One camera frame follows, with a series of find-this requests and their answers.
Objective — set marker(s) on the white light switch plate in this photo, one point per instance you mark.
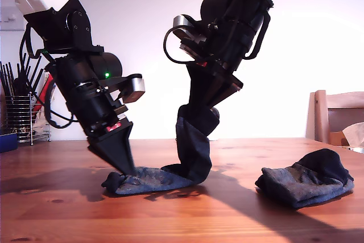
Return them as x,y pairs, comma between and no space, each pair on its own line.
11,25

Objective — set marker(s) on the patterned tissue box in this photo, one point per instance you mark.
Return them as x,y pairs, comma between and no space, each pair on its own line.
357,150

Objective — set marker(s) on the blue box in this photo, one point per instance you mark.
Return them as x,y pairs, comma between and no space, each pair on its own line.
8,143

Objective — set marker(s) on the grey sock dark cuff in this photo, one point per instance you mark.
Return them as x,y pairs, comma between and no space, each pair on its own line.
193,152
304,186

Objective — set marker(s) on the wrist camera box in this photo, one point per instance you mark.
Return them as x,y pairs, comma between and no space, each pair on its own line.
185,22
136,88

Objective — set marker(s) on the red package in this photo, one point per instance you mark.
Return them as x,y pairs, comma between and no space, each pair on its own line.
42,95

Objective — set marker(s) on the white tissue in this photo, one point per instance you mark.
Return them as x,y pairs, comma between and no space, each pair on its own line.
355,135

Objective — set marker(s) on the brown cardboard box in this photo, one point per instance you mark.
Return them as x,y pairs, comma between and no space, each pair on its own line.
335,139

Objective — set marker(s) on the black chopstick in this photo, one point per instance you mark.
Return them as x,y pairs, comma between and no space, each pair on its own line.
38,81
36,69
27,68
22,68
4,79
12,79

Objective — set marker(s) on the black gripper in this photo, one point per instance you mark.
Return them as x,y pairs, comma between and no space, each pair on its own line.
236,49
96,112

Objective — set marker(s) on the wooden chair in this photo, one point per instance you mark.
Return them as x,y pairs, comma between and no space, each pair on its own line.
320,117

